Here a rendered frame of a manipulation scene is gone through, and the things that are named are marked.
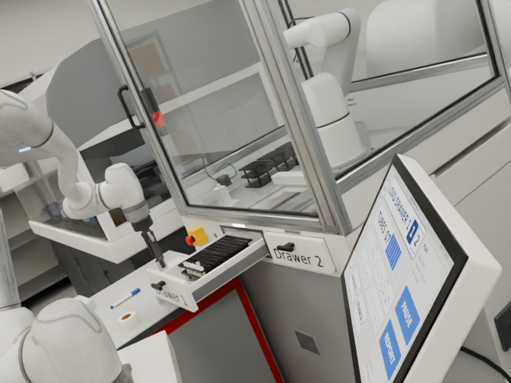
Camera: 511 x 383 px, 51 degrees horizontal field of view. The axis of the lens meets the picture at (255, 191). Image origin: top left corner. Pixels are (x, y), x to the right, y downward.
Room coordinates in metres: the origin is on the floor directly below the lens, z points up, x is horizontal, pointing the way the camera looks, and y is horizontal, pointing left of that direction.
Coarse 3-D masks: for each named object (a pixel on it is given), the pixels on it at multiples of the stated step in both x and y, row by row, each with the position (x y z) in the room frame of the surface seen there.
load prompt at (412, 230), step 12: (396, 180) 0.98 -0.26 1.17; (396, 192) 0.94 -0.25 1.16; (396, 204) 0.91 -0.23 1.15; (408, 204) 0.85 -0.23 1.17; (396, 216) 0.89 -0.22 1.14; (408, 216) 0.82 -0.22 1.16; (408, 228) 0.80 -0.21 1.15; (420, 228) 0.75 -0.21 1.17; (408, 240) 0.77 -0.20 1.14; (420, 240) 0.73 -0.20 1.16; (408, 252) 0.75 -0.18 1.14
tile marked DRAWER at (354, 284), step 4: (356, 268) 1.01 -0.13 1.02; (356, 272) 0.99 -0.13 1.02; (352, 276) 1.01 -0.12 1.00; (356, 276) 0.98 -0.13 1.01; (352, 280) 1.00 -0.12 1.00; (356, 280) 0.97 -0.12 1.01; (348, 284) 1.01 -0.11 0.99; (352, 284) 0.99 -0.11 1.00; (356, 284) 0.96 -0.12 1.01; (360, 284) 0.93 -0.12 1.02; (352, 288) 0.97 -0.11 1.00; (356, 288) 0.95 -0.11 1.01; (352, 292) 0.96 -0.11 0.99; (356, 292) 0.94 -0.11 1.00; (352, 296) 0.95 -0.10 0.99; (352, 300) 0.94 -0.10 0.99; (352, 304) 0.93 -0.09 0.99
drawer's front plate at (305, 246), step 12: (276, 240) 1.62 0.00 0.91; (288, 240) 1.56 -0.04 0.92; (300, 240) 1.51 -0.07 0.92; (312, 240) 1.46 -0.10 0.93; (324, 240) 1.44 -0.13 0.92; (276, 252) 1.65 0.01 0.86; (288, 252) 1.59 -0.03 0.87; (300, 252) 1.53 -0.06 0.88; (312, 252) 1.48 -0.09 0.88; (324, 252) 1.43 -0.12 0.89; (288, 264) 1.61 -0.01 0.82; (300, 264) 1.55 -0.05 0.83; (312, 264) 1.50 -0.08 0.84; (324, 264) 1.45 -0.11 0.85
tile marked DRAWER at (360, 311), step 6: (360, 294) 0.90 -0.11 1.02; (360, 300) 0.89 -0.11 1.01; (354, 306) 0.91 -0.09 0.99; (360, 306) 0.87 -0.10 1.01; (354, 312) 0.89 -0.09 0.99; (360, 312) 0.86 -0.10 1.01; (366, 312) 0.83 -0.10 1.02; (354, 318) 0.88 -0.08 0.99; (360, 318) 0.85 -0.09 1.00; (366, 318) 0.82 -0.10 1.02; (360, 324) 0.83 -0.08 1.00; (360, 330) 0.82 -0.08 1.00
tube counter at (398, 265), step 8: (392, 232) 0.87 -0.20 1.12; (384, 240) 0.90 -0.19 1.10; (392, 240) 0.85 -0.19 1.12; (384, 248) 0.88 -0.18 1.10; (392, 248) 0.83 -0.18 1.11; (400, 248) 0.80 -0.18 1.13; (392, 256) 0.82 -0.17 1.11; (400, 256) 0.78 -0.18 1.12; (392, 264) 0.80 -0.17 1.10; (400, 264) 0.77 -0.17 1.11; (408, 264) 0.73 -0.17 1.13; (392, 272) 0.78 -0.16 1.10; (400, 272) 0.75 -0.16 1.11; (400, 280) 0.74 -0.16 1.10
